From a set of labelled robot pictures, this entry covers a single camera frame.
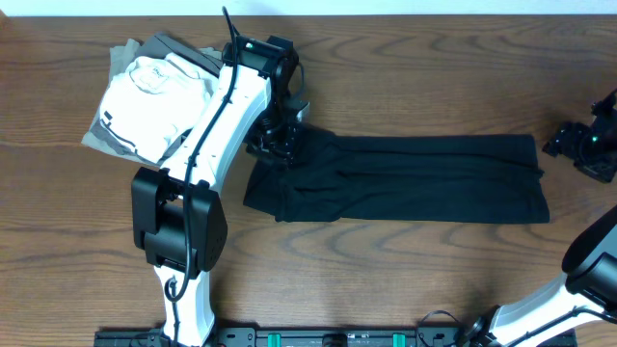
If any black polo shirt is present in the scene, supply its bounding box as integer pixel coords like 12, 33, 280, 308
243, 128, 550, 225

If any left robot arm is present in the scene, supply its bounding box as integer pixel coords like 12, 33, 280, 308
131, 34, 309, 346

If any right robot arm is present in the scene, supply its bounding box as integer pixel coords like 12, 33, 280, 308
455, 91, 616, 347

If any white folded shirt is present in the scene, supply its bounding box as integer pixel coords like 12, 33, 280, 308
100, 53, 218, 163

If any dark grey folded garment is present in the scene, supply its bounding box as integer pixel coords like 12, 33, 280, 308
81, 33, 223, 167

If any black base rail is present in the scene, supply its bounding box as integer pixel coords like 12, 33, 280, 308
94, 327, 462, 347

